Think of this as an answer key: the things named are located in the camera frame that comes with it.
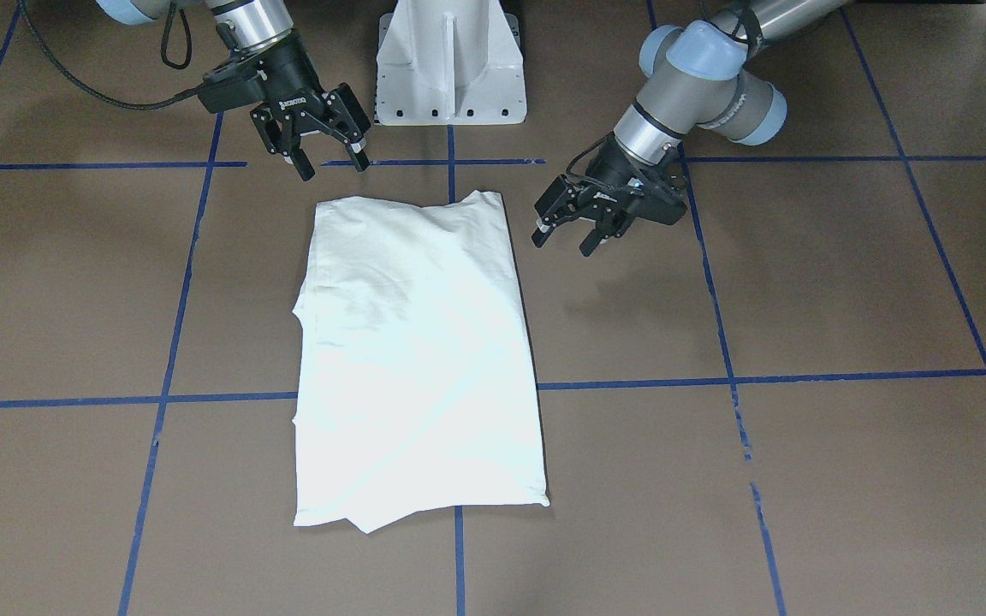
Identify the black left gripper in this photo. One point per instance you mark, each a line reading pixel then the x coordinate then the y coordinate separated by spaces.
pixel 609 168

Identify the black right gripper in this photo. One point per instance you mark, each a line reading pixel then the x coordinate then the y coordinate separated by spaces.
pixel 289 75

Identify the cream long-sleeve cat shirt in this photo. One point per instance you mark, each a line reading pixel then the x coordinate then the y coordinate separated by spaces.
pixel 417 387

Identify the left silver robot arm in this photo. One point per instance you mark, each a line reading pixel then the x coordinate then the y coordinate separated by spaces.
pixel 695 79

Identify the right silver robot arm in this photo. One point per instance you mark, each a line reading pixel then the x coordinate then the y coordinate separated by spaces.
pixel 250 25

